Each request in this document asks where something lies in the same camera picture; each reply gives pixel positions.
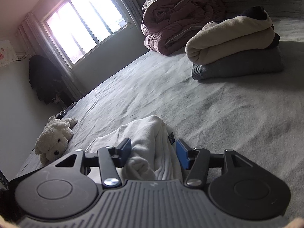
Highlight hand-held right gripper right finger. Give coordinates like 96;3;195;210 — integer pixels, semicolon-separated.
176;138;253;187

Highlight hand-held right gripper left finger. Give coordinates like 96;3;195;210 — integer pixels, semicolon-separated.
55;137;132;188

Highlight white sweatshirt with orange print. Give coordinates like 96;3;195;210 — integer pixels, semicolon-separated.
84;115;186;181

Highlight dark hanging clothes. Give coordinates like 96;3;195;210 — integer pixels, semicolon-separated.
28;55;66;105

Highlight grey bed sheet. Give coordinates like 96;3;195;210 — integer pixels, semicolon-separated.
14;17;304;221

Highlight white plush dog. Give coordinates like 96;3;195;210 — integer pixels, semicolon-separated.
35;116;78;165

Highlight grey patterned curtain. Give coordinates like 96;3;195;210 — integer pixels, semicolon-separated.
108;0;155;32
18;13;88;105

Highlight folded grey sweater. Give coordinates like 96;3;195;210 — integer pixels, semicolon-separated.
192;46;285;81

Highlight folded cream garment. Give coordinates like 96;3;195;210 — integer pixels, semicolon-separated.
185;6;281;65

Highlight window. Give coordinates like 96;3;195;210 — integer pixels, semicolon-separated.
41;0;132;69

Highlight folded pink quilt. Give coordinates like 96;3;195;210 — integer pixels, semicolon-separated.
141;0;226;55

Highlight white printed wall cloth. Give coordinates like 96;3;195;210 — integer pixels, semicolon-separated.
0;40;18;68

